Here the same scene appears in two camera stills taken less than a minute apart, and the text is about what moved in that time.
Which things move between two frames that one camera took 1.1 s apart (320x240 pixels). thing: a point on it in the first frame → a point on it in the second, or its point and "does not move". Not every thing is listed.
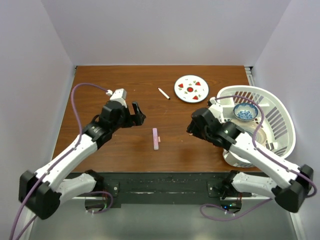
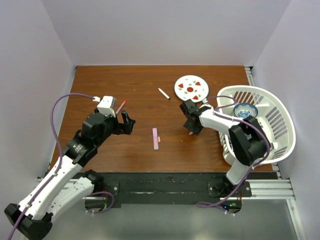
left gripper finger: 139,117 → 129,127
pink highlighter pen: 155,139 does not move
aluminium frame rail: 249,75 does not move
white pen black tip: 164,93 does not move
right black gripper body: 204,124 → 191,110
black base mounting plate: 156,188 does not move
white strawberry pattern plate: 191,89 does not move
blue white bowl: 245,111 does not move
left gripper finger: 137,107 → 125,117
